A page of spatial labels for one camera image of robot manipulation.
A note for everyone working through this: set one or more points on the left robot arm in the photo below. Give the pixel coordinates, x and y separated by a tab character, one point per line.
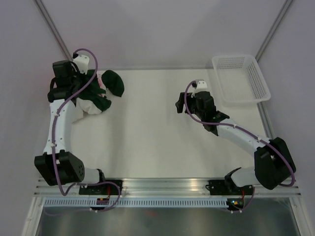
57	164

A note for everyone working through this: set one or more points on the cream white t-shirt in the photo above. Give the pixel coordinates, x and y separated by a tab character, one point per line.
91	101

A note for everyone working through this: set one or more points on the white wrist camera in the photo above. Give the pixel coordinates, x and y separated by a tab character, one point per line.
82	62
199	86

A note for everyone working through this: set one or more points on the white and green t-shirt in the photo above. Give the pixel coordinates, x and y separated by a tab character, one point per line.
112	81

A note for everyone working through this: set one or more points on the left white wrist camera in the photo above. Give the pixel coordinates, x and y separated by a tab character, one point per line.
82	62

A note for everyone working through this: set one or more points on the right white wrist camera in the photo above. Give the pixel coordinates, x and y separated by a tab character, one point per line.
199	86

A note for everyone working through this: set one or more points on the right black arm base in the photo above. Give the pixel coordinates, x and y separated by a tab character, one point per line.
218	187

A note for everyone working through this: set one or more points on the white plastic basket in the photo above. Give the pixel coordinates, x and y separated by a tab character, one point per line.
240	80

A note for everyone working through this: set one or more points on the white slotted cable duct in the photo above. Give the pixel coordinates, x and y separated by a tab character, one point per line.
137	202

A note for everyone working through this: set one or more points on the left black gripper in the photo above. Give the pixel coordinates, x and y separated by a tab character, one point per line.
76	71

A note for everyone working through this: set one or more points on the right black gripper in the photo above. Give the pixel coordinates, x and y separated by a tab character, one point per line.
179	104

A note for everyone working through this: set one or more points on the aluminium mounting rail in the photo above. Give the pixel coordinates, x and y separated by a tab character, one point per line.
164	187

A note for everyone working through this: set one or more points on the pink t-shirt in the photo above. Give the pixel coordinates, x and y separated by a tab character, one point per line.
101	84

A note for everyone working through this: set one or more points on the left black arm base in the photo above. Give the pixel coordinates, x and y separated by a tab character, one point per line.
106	189

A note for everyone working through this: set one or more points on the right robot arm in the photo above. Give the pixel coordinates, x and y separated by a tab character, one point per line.
273	163

